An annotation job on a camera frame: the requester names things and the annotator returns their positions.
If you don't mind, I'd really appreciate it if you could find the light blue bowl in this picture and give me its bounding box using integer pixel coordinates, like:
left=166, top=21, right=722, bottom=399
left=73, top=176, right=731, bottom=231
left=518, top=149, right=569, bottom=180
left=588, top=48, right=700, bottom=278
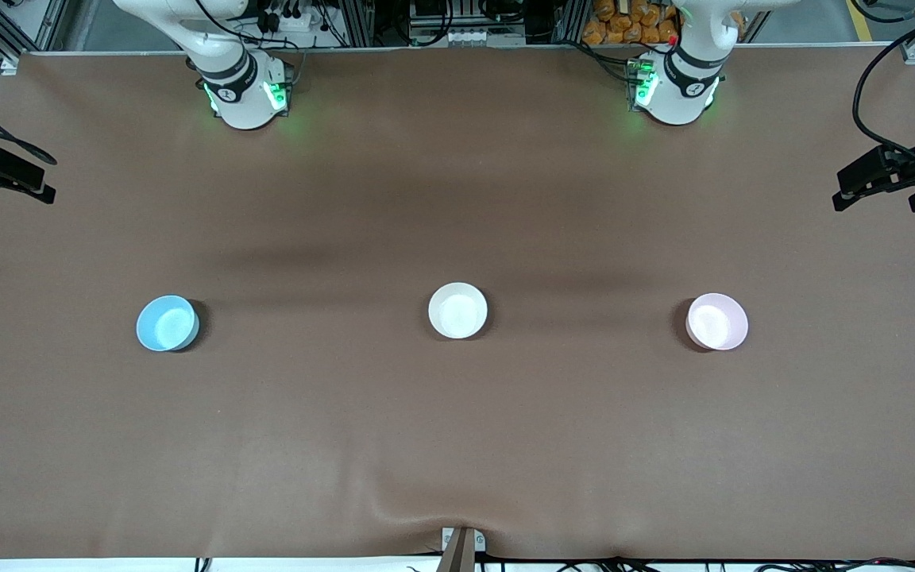
left=136, top=295, right=201, bottom=353

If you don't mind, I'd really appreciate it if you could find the pink bowl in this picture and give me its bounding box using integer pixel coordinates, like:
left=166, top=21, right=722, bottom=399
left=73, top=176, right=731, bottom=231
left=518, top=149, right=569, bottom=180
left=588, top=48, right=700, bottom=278
left=685, top=292, right=750, bottom=351

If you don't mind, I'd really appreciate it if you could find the white bowl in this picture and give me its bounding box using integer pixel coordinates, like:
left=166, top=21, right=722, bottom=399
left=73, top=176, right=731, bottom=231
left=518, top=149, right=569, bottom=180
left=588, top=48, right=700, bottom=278
left=427, top=282, right=489, bottom=340

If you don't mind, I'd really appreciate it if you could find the orange packaged goods pile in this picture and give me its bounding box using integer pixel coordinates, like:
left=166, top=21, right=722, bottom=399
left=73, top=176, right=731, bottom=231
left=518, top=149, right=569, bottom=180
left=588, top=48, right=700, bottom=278
left=582, top=0, right=745, bottom=46

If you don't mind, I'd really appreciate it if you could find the power strip with black plugs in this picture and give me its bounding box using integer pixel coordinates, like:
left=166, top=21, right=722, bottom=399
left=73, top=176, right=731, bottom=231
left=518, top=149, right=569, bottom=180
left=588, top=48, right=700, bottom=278
left=255, top=0, right=328, bottom=33

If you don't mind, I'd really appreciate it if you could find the white multi-socket strip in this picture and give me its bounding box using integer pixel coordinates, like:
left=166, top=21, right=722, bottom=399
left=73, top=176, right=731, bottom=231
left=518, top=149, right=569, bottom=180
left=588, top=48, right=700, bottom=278
left=445, top=29, right=528, bottom=47

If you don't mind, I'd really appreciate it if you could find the brown table mat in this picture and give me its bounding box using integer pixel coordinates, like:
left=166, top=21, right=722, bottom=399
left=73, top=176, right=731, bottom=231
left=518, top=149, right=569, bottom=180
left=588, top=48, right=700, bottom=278
left=0, top=45, right=915, bottom=562

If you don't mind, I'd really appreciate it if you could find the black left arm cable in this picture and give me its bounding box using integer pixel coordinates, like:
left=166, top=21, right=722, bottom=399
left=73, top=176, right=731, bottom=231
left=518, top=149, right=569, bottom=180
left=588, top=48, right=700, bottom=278
left=852, top=0, right=915, bottom=172

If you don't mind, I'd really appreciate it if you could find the aluminium frame post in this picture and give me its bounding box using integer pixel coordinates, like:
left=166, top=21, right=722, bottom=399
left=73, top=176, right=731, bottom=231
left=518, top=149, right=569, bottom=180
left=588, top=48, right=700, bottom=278
left=338, top=0, right=376, bottom=48
left=556, top=0, right=590, bottom=45

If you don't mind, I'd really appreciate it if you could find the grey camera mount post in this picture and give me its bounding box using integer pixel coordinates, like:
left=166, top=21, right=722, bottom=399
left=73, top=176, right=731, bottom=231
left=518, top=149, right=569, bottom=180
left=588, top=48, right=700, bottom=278
left=435, top=526, right=488, bottom=572

